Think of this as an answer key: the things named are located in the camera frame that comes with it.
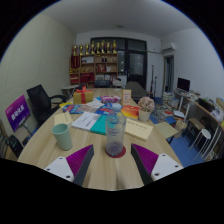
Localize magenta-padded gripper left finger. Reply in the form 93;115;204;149
44;143;96;187

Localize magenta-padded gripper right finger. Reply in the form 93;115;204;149
130;143;185;187

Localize clear plastic water bottle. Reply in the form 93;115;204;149
105;102;128;157

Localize pale green cup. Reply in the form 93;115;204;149
51;123;74;151

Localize flat round red coaster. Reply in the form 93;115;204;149
105;144;127;159

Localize light wooden stool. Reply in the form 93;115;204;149
153;121;178;144

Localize large beige book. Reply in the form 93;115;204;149
124;117;154;142

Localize white paper document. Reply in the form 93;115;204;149
70;111;102;131

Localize beige paper bag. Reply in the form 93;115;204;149
174;119;188;134

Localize blue printed brochure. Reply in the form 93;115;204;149
62;104;85;115

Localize white round stool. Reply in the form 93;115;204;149
194;128;213;160

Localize brown wooden stool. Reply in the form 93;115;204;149
184;117;205;143

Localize black mesh-back chair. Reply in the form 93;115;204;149
0;118;24;158

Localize orange book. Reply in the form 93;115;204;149
120;104;140;120

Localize pink flowers in white pot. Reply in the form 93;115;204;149
137;96;156;122

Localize stack of books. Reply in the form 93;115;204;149
160;92;178;111

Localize gold gift box red ribbon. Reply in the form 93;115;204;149
72;85;95;105

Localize black office chair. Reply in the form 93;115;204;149
26;84;68;126

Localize purple sign board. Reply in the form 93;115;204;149
4;94;32;133

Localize orange standing card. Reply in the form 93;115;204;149
120;88;133;107

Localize pink plastic package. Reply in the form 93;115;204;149
100;95;122;104

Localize small round white table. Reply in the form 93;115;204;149
61;84;80;98

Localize grey armchair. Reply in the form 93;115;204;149
124;80;148;99

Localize black computer monitor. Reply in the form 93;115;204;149
176;77;191;93

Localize black tripod stand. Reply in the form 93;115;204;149
149;64;158;96

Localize wooden shelf unit with trophies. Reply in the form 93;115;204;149
69;40;119;85

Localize black framed glass door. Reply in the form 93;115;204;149
90;37;148;89

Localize long wooden wall desk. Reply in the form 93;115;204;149
173;89;224;158

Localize white wall air conditioner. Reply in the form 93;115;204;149
161;41;177;53

